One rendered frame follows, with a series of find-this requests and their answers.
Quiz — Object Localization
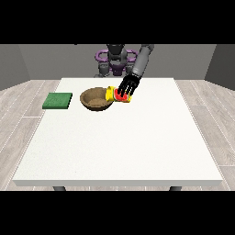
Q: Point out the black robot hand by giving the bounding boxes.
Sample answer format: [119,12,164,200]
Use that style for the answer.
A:
[117,73,141,98]

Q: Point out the yellow cup with melon print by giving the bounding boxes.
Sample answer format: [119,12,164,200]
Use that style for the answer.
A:
[105,85,133,104]

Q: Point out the brown wooden bowl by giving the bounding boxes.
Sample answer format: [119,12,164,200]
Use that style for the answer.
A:
[79,86,116,112]

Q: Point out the green square pad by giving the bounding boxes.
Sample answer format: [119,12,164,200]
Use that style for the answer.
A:
[41,92,73,110]

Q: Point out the grey robot trunk purple rings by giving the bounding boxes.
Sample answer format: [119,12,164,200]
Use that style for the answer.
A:
[93,44,140,79]

